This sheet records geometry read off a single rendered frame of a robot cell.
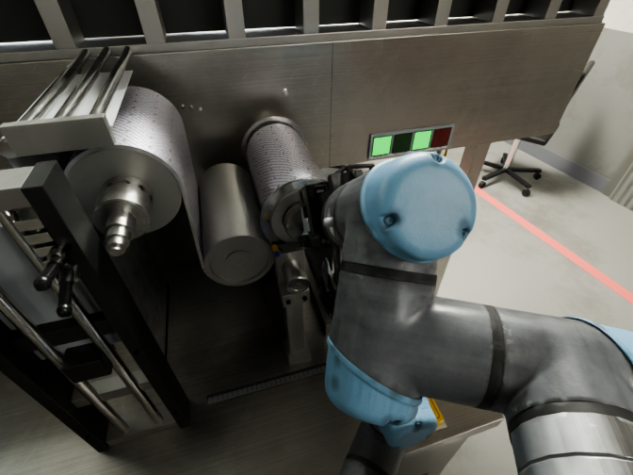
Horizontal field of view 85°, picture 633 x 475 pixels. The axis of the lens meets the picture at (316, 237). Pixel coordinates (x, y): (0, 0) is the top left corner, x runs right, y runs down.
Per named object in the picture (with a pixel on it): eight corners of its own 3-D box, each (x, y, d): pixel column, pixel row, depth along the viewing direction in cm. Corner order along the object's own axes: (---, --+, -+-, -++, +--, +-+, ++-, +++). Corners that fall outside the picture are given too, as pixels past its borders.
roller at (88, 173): (93, 242, 51) (44, 156, 42) (117, 162, 69) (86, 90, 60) (191, 225, 54) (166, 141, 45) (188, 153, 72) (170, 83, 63)
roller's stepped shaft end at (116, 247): (105, 265, 40) (93, 244, 38) (113, 233, 44) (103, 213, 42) (135, 259, 40) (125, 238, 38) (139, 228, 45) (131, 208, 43)
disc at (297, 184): (265, 256, 61) (255, 186, 51) (264, 254, 62) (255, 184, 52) (343, 241, 64) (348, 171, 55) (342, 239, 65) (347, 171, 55)
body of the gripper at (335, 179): (347, 183, 49) (380, 166, 38) (357, 241, 50) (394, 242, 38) (295, 191, 48) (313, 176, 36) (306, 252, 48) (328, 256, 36)
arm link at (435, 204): (366, 265, 21) (386, 129, 21) (323, 256, 32) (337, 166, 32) (478, 282, 23) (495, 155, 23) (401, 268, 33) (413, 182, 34)
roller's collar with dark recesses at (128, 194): (105, 244, 45) (83, 204, 41) (111, 217, 49) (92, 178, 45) (156, 235, 46) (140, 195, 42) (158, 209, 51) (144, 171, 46)
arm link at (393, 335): (481, 458, 22) (504, 286, 22) (310, 417, 24) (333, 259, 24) (452, 405, 30) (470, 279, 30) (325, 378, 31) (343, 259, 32)
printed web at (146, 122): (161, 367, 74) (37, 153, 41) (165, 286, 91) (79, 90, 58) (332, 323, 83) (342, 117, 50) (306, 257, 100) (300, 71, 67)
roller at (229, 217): (211, 292, 63) (197, 243, 55) (204, 212, 81) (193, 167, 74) (276, 278, 66) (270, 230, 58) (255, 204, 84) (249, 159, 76)
